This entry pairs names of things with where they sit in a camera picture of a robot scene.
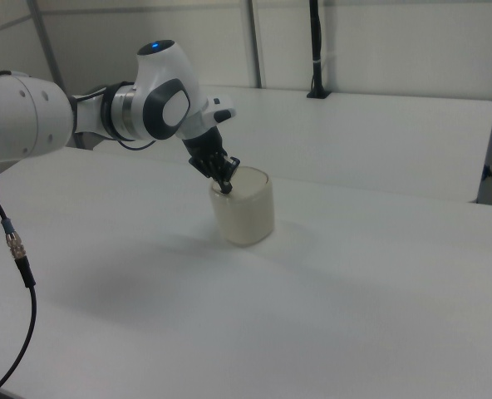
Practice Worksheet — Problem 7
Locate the cream trash bin with lid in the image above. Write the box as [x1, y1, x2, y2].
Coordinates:
[209, 165, 276, 248]

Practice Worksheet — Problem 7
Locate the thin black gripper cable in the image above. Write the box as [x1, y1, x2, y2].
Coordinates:
[115, 138, 157, 151]

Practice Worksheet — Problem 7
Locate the white table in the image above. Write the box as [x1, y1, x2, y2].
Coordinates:
[92, 84, 492, 204]

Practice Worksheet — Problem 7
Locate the black cable with metal connector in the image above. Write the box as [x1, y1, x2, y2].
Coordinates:
[0, 148, 38, 397]

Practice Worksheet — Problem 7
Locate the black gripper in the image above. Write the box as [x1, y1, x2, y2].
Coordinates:
[181, 127, 242, 195]

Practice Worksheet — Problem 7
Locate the black pole with clamp base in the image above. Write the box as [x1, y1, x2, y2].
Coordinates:
[306, 0, 333, 100]

